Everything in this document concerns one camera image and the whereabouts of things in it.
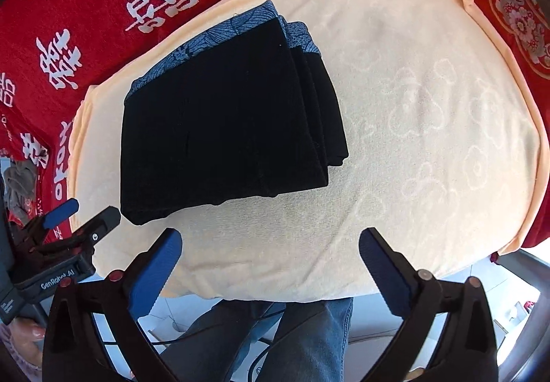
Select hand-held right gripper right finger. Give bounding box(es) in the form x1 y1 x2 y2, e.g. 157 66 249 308
359 227 512 382

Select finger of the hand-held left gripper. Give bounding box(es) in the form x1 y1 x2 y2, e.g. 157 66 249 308
34 206 122 256
15 199 80 246

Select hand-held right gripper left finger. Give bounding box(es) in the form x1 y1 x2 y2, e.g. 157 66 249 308
41 228 184 382

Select black pants with blue waistband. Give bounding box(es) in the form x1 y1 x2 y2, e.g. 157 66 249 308
119 0 350 226

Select person's left forearm pink sleeve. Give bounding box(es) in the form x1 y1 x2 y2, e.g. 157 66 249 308
0 335 44 372

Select person's left hand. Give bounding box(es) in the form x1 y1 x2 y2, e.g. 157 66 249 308
11 317 46 342

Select grey cloth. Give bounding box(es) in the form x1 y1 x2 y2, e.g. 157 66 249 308
1 158 40 216

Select person's legs in blue jeans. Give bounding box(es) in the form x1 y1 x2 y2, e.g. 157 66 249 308
159 298 355 382

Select cream blanket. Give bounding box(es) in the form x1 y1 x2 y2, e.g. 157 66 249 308
66 0 543 304

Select red printed blanket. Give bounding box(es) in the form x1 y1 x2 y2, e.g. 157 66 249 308
0 0 550 255

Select red floral-patterned pillow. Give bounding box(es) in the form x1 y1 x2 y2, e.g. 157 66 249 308
455 0 550 80

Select black cable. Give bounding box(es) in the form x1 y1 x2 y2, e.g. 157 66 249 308
97 309 286 382

